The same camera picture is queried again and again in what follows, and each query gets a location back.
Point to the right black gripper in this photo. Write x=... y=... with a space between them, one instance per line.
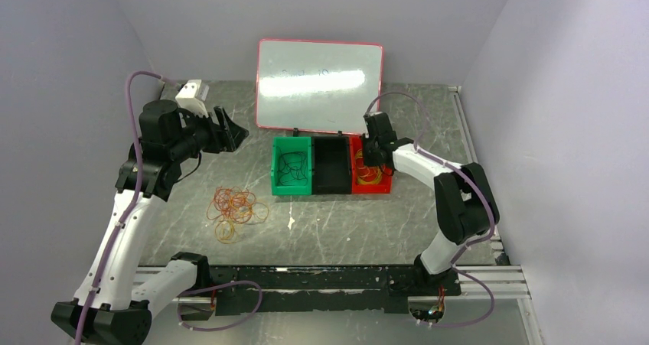
x=367 y=160

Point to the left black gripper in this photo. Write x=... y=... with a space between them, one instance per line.
x=226 y=136

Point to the red plastic bin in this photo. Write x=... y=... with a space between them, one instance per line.
x=367 y=180

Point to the black plastic bin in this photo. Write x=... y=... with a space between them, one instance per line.
x=331 y=165

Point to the green plastic bin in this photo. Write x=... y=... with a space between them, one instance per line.
x=291 y=166

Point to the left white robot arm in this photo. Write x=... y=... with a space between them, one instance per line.
x=107 y=308

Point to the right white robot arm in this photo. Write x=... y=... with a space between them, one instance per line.
x=466 y=211

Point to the pink framed whiteboard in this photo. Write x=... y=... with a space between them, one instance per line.
x=316 y=86

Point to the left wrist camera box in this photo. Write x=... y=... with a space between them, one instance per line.
x=192 y=97

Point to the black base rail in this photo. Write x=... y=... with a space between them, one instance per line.
x=238 y=289

